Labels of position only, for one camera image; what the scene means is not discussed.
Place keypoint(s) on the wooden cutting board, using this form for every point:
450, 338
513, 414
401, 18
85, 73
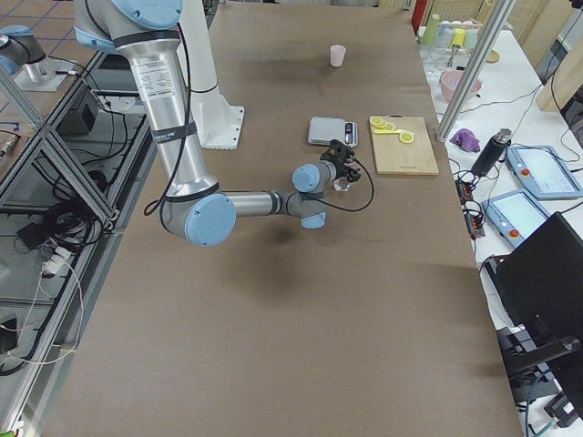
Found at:
394, 158

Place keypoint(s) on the aluminium frame post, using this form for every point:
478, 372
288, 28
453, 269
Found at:
491, 31

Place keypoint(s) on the teach pendant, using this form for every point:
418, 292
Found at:
516, 215
543, 173

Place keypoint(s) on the black water bottle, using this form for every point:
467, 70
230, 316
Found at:
493, 150

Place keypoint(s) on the pink plastic cup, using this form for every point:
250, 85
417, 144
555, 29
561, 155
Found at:
337, 55

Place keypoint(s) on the purple cloth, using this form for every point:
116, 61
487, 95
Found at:
466, 140

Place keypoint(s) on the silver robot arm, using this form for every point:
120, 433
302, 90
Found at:
167, 46

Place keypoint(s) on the upper teach pendant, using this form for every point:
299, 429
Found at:
543, 173

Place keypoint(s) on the lemon slice near knife tip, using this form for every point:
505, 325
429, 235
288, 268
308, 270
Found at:
406, 137

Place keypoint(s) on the lemon slice upper stack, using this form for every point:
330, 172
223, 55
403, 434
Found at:
376, 120

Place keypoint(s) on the yellow toy knife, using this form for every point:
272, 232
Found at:
387, 132

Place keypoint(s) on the green cup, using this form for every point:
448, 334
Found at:
429, 35

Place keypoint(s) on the lower teach pendant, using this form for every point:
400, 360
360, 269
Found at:
516, 215

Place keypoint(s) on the pink bowl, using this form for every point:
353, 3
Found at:
449, 81

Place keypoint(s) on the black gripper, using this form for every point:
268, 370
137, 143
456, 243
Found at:
342, 171

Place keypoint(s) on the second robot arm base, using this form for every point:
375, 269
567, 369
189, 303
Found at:
22, 56

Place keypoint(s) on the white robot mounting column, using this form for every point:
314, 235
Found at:
219, 123

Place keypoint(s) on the yellow cup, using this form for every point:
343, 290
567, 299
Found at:
458, 37

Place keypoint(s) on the silver digital kitchen scale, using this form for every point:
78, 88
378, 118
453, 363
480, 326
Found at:
322, 130

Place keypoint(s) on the orange black power strip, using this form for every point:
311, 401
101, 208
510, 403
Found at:
472, 211

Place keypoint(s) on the black monitor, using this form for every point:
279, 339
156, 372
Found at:
540, 287

